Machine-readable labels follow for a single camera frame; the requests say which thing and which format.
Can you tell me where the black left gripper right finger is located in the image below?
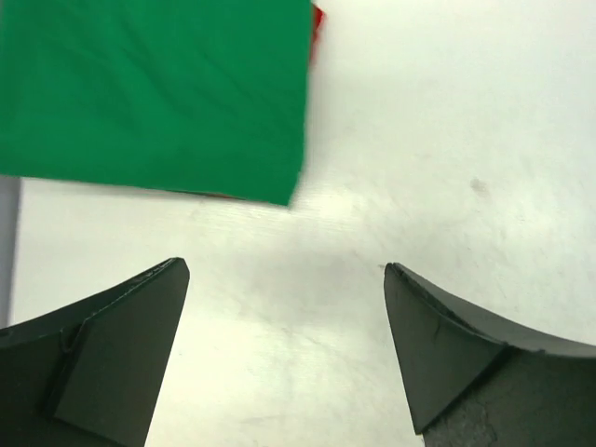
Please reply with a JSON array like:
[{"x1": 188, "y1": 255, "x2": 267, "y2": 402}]
[{"x1": 384, "y1": 264, "x2": 595, "y2": 447}]

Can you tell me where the green t shirt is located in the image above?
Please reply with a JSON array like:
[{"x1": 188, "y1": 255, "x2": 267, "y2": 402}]
[{"x1": 1, "y1": 0, "x2": 313, "y2": 206}]

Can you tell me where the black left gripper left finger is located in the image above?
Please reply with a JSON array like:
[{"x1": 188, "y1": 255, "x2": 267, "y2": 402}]
[{"x1": 1, "y1": 258, "x2": 190, "y2": 446}]

